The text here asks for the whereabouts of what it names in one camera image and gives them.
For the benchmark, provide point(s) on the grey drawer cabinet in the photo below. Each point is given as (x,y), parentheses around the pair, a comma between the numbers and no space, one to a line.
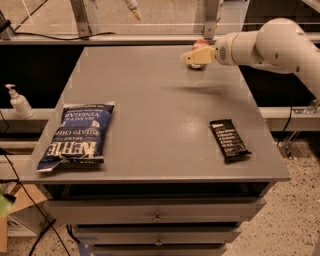
(159,144)

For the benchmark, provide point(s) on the top grey drawer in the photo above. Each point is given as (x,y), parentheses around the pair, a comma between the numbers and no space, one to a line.
(155,211)

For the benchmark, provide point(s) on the blue kettle chip bag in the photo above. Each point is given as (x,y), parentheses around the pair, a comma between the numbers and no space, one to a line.
(79,138)

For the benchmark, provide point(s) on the grey drawer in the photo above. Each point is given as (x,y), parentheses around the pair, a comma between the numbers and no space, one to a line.
(164,250)
(155,211)
(156,235)

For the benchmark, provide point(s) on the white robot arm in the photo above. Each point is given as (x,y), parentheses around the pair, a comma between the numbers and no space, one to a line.
(279,46)

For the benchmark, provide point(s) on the right metal bracket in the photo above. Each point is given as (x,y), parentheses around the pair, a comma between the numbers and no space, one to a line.
(210,18)

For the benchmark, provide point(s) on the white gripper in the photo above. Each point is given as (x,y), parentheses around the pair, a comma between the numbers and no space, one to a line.
(222,52)

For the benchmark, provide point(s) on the middle grey drawer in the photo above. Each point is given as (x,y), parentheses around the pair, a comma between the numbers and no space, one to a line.
(156,235)

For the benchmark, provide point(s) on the left metal bracket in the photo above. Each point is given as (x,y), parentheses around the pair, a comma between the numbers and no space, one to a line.
(79,8)

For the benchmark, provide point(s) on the red coke can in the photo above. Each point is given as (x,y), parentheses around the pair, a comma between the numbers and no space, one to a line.
(197,45)

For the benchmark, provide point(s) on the metal bracket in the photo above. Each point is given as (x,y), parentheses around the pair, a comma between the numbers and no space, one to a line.
(210,18)
(79,8)

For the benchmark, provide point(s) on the bottom grey drawer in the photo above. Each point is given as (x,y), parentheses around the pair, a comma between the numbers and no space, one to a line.
(164,250)

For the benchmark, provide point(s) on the cardboard box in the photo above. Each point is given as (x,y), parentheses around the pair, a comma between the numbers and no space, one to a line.
(24,218)

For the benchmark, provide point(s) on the white pump soap bottle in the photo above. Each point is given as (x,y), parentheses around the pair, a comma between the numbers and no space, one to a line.
(19,102)

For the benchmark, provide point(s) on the black snack bar wrapper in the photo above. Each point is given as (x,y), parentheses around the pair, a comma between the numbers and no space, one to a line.
(228,139)

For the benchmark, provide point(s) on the green object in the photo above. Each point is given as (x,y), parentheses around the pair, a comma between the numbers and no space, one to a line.
(6,204)

